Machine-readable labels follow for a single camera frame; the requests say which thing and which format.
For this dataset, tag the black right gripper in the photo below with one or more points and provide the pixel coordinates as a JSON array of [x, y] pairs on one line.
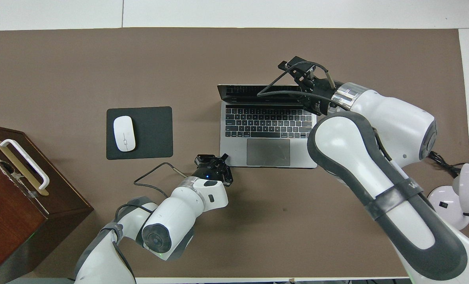
[[321, 98]]

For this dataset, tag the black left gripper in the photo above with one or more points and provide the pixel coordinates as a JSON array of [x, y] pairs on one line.
[[206, 173]]

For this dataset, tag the silver Apple laptop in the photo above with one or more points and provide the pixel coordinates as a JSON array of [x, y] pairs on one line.
[[268, 152]]

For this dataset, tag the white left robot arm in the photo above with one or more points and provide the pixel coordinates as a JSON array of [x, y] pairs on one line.
[[179, 217]]

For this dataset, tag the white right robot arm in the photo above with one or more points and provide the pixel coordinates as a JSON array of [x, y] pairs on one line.
[[396, 118]]

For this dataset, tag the black mouse pad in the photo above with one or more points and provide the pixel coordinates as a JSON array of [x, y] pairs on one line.
[[155, 134]]

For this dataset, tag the white computer mouse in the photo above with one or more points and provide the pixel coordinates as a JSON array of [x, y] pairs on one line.
[[124, 130]]

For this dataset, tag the brown table mat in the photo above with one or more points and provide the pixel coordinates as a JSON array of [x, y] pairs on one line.
[[60, 71]]

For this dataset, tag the white desk lamp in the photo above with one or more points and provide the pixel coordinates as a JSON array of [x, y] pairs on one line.
[[453, 209]]

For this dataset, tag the dark brown wooden box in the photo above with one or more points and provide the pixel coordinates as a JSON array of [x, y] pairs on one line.
[[5, 221]]

